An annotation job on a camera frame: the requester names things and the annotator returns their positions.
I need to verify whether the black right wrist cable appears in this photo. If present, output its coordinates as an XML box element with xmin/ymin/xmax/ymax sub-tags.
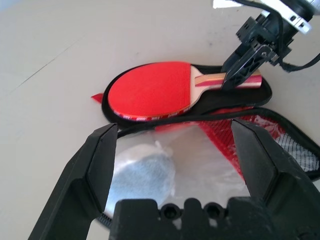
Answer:
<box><xmin>274</xmin><ymin>13</ymin><xmax>320</xmax><ymax>74</ymax></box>

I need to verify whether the red black paddle case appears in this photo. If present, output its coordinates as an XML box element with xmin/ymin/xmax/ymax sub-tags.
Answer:
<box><xmin>89</xmin><ymin>61</ymin><xmax>320</xmax><ymax>227</ymax></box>

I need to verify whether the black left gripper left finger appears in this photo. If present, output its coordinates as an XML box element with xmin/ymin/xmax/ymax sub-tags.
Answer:
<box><xmin>28</xmin><ymin>122</ymin><xmax>118</xmax><ymax>240</ymax></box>

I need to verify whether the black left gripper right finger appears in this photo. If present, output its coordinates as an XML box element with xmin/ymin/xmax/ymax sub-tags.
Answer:
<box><xmin>230</xmin><ymin>119</ymin><xmax>320</xmax><ymax>240</ymax></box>

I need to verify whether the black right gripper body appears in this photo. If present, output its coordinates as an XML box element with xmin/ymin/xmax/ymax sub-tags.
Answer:
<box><xmin>234</xmin><ymin>12</ymin><xmax>295</xmax><ymax>68</ymax></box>

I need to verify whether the red ping-pong paddle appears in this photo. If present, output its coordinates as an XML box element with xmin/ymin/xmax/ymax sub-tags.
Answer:
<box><xmin>107</xmin><ymin>61</ymin><xmax>263</xmax><ymax>122</ymax></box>

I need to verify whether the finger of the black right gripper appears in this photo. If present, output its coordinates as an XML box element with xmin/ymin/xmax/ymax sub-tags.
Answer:
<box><xmin>221</xmin><ymin>47</ymin><xmax>247</xmax><ymax>75</ymax></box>
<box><xmin>220</xmin><ymin>44</ymin><xmax>273</xmax><ymax>90</ymax></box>

